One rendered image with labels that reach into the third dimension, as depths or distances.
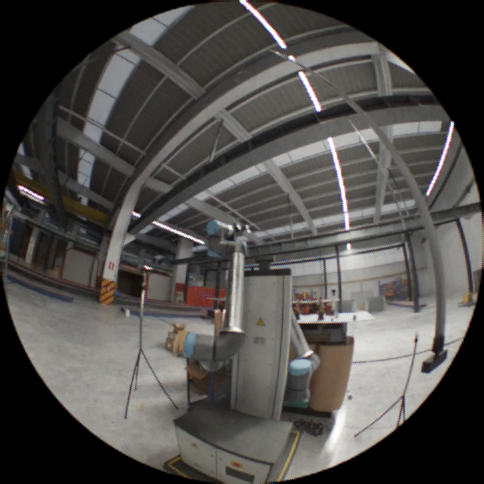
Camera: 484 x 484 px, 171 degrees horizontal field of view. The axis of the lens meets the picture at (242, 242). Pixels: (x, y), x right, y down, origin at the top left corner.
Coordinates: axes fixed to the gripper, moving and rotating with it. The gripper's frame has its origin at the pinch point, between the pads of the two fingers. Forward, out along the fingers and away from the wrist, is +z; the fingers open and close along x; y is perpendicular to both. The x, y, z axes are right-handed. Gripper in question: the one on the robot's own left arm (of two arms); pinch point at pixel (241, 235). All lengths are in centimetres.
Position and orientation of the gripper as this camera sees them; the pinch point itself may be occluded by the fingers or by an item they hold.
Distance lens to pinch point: 122.9
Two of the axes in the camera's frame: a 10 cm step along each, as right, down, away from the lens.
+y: -3.5, -8.7, 3.5
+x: -7.8, 4.8, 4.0
